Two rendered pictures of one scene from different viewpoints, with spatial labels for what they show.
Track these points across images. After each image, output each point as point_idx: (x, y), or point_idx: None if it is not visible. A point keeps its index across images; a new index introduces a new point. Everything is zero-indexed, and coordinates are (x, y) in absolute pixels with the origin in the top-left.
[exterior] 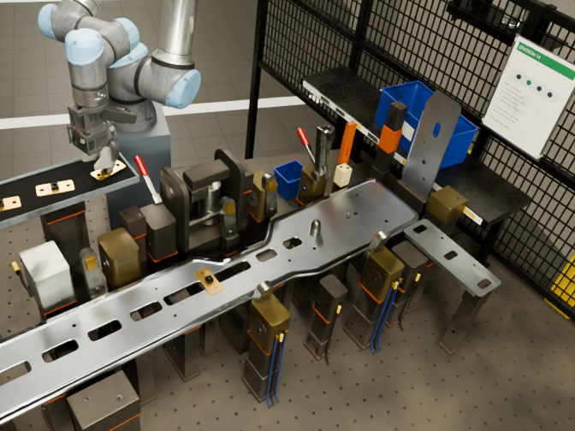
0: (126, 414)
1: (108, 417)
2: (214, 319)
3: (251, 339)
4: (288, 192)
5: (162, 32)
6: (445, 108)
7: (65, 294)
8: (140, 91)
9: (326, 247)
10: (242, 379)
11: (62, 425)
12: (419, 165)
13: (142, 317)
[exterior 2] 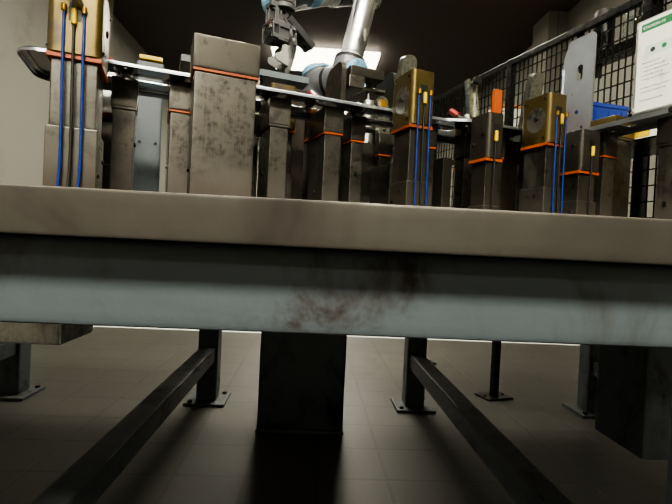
0: (242, 59)
1: (223, 41)
2: (359, 170)
3: (395, 142)
4: None
5: (343, 41)
6: (582, 47)
7: None
8: (323, 81)
9: None
10: None
11: (178, 170)
12: (573, 118)
13: (289, 189)
